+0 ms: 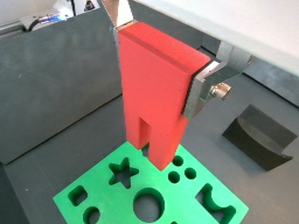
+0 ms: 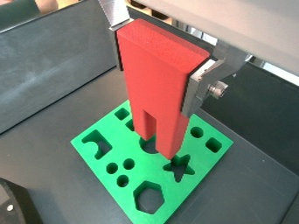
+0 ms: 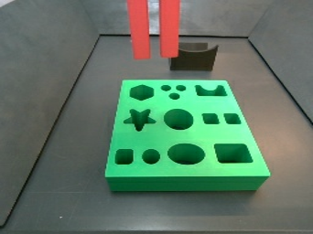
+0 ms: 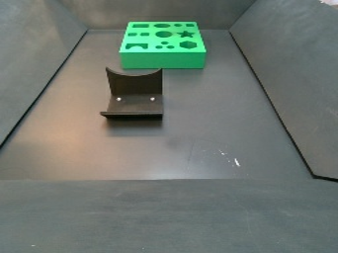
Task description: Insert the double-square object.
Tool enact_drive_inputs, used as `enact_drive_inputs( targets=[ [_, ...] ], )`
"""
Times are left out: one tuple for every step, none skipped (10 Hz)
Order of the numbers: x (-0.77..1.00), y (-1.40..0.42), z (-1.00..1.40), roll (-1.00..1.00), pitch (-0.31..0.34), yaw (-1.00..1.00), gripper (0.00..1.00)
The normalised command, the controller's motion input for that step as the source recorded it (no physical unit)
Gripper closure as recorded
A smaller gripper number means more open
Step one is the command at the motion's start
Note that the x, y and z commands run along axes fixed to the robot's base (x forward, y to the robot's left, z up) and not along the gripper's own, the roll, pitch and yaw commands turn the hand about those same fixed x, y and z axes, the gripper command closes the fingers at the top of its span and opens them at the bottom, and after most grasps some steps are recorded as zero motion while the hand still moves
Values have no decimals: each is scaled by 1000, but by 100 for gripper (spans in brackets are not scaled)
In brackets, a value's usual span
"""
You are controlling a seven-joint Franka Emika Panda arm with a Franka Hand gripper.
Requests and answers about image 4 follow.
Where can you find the black curved holder stand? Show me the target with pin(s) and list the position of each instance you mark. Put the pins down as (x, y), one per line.
(135, 89)

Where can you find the green shape sorter block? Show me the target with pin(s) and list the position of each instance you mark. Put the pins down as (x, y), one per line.
(162, 44)

